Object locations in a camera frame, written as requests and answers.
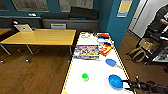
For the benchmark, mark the dark grey sofa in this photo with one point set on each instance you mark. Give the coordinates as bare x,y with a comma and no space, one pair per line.
83,23

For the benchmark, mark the long wooden table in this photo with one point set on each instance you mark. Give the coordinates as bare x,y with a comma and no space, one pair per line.
43,36

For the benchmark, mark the orange plastic item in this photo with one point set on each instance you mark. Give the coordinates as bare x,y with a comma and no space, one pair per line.
106,50

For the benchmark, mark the tan and black backpack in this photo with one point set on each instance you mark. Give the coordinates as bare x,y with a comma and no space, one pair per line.
146,45

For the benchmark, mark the person in dark clothes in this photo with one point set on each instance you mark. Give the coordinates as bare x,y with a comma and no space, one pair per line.
160,20

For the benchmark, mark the pale round item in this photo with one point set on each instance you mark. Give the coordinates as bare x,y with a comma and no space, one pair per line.
85,35

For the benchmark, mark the small beige box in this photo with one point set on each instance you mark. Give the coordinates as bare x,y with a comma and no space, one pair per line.
23,28

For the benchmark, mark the large wall window panel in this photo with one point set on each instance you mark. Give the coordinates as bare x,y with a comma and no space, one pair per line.
76,5
30,5
3,4

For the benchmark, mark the small green object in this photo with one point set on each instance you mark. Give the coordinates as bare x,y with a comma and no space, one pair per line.
85,77

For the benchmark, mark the red flat item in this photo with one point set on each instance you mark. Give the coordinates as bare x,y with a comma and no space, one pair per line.
103,34

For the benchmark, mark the black wheeled cart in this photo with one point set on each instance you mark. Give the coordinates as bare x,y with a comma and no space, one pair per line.
158,55

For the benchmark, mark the beige wall sign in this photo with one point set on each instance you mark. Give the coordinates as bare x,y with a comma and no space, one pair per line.
125,6

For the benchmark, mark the white wall outlet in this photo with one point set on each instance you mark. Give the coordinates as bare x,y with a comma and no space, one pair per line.
32,14

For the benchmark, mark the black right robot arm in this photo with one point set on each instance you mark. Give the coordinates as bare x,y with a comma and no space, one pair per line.
158,87

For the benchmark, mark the yellow air hockey table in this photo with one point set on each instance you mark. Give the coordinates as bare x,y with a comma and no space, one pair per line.
96,71

